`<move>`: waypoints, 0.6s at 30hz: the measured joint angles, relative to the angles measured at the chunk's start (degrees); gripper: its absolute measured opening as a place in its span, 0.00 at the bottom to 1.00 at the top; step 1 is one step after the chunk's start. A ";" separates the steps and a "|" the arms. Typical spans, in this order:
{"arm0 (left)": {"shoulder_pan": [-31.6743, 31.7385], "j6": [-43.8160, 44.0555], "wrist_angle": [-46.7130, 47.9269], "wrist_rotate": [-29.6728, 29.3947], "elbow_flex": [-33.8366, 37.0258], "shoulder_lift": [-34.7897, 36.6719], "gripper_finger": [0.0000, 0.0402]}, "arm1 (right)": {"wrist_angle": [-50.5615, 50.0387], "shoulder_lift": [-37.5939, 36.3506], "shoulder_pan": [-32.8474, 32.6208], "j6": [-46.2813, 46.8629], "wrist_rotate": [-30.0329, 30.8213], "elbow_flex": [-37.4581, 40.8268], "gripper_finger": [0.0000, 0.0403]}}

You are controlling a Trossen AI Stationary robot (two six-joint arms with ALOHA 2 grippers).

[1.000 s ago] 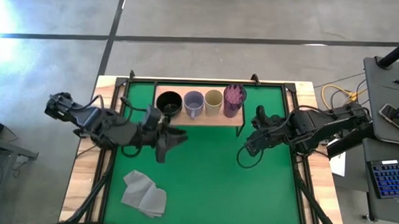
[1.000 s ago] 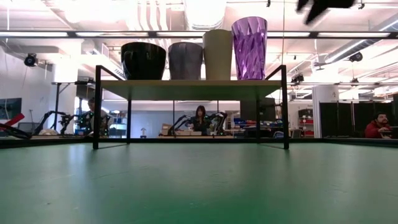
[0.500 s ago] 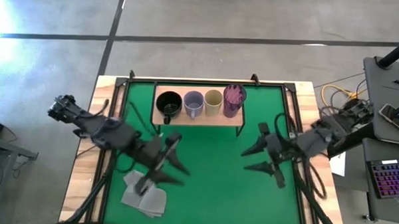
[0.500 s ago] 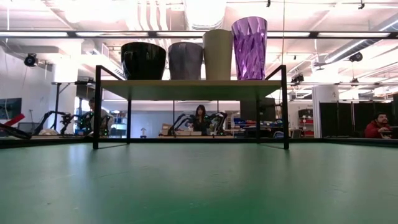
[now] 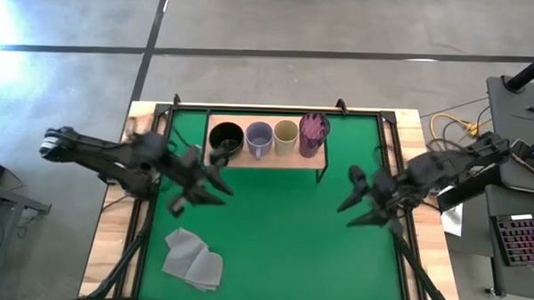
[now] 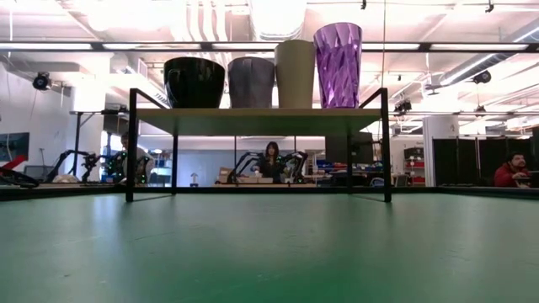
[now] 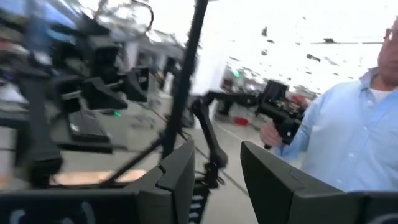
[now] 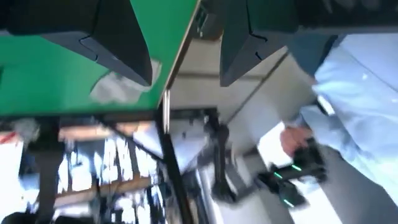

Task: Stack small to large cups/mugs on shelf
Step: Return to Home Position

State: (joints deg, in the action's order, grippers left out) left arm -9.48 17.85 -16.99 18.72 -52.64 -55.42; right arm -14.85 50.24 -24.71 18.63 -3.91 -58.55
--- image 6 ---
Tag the grey mug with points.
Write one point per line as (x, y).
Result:
(250, 84)

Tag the cream plastic cup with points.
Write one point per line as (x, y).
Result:
(295, 76)

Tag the black mug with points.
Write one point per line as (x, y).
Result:
(193, 84)

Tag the purple faceted tumbler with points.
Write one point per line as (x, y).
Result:
(339, 67)

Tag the black background robot arm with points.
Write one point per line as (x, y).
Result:
(242, 164)
(297, 162)
(90, 162)

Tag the person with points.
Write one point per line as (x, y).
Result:
(505, 177)
(271, 166)
(145, 162)

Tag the cardboard box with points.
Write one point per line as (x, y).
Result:
(225, 174)

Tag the black monitor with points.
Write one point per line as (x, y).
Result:
(337, 149)

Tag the green table mat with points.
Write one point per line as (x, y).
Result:
(269, 252)

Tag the rack with red bins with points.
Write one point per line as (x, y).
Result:
(414, 164)

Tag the white pillar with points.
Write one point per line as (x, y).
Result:
(440, 126)

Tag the black room partition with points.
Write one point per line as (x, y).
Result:
(467, 162)

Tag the wooden shelf with black frame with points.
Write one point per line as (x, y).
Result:
(261, 120)

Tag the black overhead frame bar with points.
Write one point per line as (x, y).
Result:
(425, 46)

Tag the black table frame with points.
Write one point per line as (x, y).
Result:
(63, 192)

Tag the black ceiling-mounted camera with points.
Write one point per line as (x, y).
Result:
(41, 81)
(482, 77)

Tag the dark wall picture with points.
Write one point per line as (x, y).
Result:
(14, 145)

